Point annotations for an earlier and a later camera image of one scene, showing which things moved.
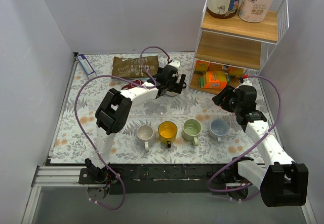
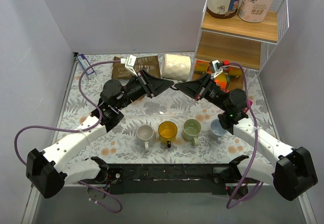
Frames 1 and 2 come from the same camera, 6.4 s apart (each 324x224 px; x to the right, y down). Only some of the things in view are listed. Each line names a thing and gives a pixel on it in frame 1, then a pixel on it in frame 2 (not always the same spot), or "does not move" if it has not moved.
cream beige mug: (171, 93) -> (176, 67)
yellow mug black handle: (167, 131) does not move
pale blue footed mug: (218, 127) does not move
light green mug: (192, 128) does not move
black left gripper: (175, 81) -> (147, 85)
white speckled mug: (146, 136) does not move
